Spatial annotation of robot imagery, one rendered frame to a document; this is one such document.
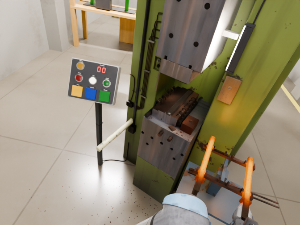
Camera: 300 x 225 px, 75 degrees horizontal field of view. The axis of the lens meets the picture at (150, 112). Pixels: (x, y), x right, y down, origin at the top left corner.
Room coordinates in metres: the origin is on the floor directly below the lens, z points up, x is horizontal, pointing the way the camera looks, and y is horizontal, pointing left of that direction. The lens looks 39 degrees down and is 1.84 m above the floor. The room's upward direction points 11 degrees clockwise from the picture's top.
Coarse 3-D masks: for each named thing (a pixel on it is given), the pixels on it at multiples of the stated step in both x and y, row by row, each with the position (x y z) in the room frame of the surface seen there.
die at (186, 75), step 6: (162, 60) 1.12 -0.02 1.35; (168, 60) 1.10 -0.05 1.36; (162, 66) 1.11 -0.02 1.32; (168, 66) 1.10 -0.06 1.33; (174, 66) 1.08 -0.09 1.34; (180, 66) 1.06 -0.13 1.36; (162, 72) 1.11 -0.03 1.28; (168, 72) 1.09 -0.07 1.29; (174, 72) 1.08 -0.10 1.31; (180, 72) 1.06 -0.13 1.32; (186, 72) 1.04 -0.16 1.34; (192, 72) 1.04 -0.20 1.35; (198, 72) 1.16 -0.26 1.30; (174, 78) 1.07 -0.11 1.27; (180, 78) 1.05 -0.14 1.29; (186, 78) 1.04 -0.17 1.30; (192, 78) 1.08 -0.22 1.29
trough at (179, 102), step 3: (189, 90) 1.43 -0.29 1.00; (186, 93) 1.39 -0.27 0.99; (189, 93) 1.40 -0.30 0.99; (183, 96) 1.34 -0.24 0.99; (186, 96) 1.34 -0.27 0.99; (180, 99) 1.29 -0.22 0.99; (183, 99) 1.30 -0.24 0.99; (177, 102) 1.24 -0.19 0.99; (180, 102) 1.25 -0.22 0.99; (174, 105) 1.19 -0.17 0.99; (177, 105) 1.20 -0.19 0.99; (171, 108) 1.15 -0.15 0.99; (174, 108) 1.15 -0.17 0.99; (168, 111) 1.10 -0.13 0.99; (171, 111) 1.11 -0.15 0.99; (168, 114) 1.07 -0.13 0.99
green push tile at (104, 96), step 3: (102, 93) 1.12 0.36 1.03; (105, 93) 1.12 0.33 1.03; (108, 93) 1.12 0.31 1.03; (99, 96) 1.10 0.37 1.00; (102, 96) 1.11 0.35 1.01; (105, 96) 1.11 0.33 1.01; (108, 96) 1.11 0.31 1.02; (99, 99) 1.09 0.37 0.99; (102, 99) 1.10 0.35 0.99; (105, 99) 1.10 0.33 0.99; (108, 99) 1.10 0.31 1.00; (108, 102) 1.09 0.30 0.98
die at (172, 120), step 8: (176, 88) 1.45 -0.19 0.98; (184, 88) 1.46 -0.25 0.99; (176, 96) 1.31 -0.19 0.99; (192, 96) 1.35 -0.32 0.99; (160, 104) 1.18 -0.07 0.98; (168, 104) 1.18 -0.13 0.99; (184, 104) 1.22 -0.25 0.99; (152, 112) 1.12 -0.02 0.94; (160, 112) 1.09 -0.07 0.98; (176, 112) 1.10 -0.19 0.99; (184, 112) 1.15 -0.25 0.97; (168, 120) 1.06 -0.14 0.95; (176, 120) 1.03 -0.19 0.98
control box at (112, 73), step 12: (72, 60) 1.22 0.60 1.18; (84, 60) 1.23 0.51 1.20; (72, 72) 1.18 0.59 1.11; (84, 72) 1.19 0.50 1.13; (96, 72) 1.19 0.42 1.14; (108, 72) 1.20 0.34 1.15; (120, 72) 1.26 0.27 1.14; (72, 84) 1.14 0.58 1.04; (84, 84) 1.14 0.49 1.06; (96, 84) 1.15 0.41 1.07; (72, 96) 1.09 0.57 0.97; (84, 96) 1.10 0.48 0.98; (96, 96) 1.11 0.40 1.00
